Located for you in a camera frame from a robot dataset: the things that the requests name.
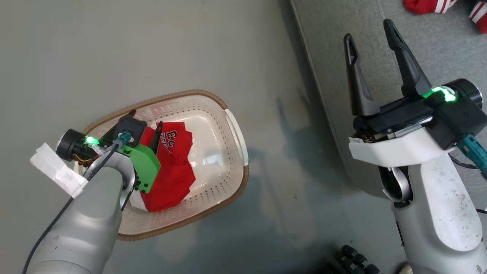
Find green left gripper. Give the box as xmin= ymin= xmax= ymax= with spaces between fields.
xmin=121 ymin=109 xmax=164 ymax=194

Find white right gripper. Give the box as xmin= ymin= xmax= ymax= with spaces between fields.
xmin=343 ymin=19 xmax=458 ymax=169

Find red shorts with number print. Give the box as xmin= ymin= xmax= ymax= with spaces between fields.
xmin=130 ymin=121 xmax=197 ymax=213

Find red white striped jersey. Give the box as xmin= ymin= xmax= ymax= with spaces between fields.
xmin=404 ymin=0 xmax=487 ymax=34

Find grey fabric sofa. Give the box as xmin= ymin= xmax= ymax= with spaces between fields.
xmin=290 ymin=0 xmax=487 ymax=236

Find beige perforated laundry basket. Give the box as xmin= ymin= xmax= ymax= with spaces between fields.
xmin=81 ymin=89 xmax=250 ymax=242

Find white tape label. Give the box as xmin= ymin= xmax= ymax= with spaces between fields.
xmin=30 ymin=142 xmax=89 ymax=199

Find teal plug right camera cable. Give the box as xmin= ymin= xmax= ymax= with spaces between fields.
xmin=449 ymin=134 xmax=487 ymax=180

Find black ribbed cable conduit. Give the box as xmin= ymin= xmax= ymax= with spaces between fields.
xmin=334 ymin=244 xmax=382 ymax=274

